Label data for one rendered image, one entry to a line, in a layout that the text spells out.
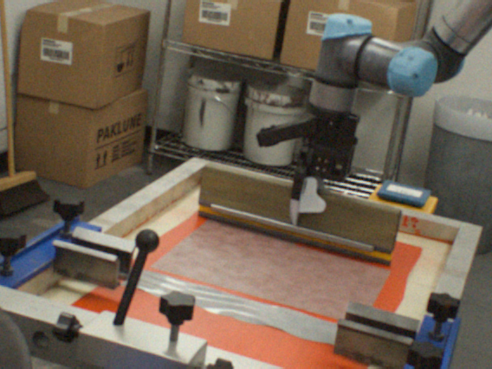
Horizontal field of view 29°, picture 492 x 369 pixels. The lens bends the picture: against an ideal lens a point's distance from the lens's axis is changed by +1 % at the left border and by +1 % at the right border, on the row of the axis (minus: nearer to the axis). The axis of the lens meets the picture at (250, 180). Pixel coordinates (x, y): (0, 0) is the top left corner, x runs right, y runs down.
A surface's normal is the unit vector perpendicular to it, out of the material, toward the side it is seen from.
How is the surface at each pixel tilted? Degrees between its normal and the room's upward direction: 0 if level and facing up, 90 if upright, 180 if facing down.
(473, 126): 92
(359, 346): 90
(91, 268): 90
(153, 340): 0
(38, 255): 0
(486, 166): 93
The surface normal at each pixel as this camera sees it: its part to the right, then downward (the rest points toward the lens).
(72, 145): -0.33, 0.24
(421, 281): 0.15, -0.94
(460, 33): -0.33, 0.44
